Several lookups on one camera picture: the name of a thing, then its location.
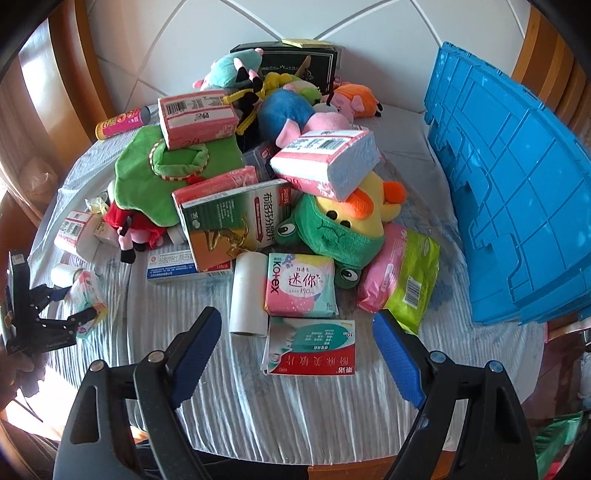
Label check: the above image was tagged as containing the black gift box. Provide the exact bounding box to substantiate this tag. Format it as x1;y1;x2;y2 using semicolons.
230;41;340;90

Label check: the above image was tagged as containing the small colourful pad pack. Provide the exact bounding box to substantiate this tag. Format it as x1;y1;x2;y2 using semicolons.
68;269;110;341

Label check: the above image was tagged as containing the blue plastic crate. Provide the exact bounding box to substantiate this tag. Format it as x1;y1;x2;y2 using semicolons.
424;41;591;326

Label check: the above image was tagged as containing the blue pink pig plush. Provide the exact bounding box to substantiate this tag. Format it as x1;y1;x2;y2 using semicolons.
257;88;354;147

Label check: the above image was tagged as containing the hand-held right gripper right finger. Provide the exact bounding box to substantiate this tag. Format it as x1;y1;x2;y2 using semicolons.
372;310;539;480

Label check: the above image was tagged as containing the yellow duck plush frog hood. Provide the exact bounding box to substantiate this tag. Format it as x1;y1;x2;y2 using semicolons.
290;172;408;292

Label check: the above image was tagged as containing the white padded headboard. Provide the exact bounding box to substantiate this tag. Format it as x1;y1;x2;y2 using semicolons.
87;0;533;121

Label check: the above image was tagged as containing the blue white medicine box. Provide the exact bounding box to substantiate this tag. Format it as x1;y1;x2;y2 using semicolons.
146;249;200;283

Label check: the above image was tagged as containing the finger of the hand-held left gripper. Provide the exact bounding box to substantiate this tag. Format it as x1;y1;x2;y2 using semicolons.
39;307;100;330
30;285;71;309

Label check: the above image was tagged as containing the teal plush toy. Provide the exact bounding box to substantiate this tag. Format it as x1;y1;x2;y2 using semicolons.
193;47;264;90

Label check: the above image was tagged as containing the yellow pink snack can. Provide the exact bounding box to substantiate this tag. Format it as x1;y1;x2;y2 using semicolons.
95;104;151;142

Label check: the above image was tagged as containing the orange-haired pink pig plush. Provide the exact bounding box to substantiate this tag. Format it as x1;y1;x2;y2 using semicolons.
314;82;385;121

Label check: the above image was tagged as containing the large pink white tissue pack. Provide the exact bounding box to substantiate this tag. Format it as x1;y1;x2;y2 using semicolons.
270;129;382;202

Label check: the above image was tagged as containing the black mouse plush yellow strap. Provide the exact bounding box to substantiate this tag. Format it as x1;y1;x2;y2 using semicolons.
224;65;273;136

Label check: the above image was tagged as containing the yellowish crumpled wrapper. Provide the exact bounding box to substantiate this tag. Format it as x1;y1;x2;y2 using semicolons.
84;195;114;219

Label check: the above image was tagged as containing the teal pink sanitary pad pack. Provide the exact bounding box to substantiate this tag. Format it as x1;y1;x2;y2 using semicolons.
264;252;338;320

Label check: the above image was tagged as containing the small pink tissue pack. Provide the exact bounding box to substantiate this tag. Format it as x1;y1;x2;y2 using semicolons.
53;209;106;260

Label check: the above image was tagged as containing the green leaf plush cloth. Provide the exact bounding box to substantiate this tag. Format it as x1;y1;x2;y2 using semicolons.
113;124;245;228

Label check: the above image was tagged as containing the small white bottle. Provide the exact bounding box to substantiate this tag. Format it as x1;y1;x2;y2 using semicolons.
50;263;78;288

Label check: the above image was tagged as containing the wooden headboard frame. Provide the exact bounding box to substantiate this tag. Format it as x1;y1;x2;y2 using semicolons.
0;0;591;232

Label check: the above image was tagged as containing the yellow-green plush toy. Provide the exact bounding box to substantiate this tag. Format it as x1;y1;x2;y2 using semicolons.
263;69;324;104

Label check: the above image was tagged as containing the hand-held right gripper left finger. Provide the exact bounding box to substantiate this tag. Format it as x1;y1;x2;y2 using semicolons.
53;306;223;480

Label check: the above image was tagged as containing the white paper roll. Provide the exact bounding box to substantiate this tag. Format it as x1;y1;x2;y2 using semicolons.
229;251;269;336

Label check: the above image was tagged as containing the teal red pad box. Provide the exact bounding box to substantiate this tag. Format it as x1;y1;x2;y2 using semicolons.
261;316;357;376

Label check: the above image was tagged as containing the red plush doll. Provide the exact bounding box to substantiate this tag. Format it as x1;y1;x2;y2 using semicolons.
103;202;166;265

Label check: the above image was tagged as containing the green medicine box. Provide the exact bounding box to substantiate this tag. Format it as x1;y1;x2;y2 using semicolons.
172;178;295;274

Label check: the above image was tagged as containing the pink green pad pack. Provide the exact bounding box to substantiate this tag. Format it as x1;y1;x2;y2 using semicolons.
357;223;442;336

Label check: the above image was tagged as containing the grey striped bedsheet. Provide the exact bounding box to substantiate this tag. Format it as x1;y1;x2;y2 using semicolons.
30;99;549;457

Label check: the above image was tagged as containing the pink red flat pack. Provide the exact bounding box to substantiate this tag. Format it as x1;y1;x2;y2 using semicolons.
172;165;260;197

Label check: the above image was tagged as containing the pink tissue pack rear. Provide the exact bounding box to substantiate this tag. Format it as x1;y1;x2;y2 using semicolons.
158;89;241;150

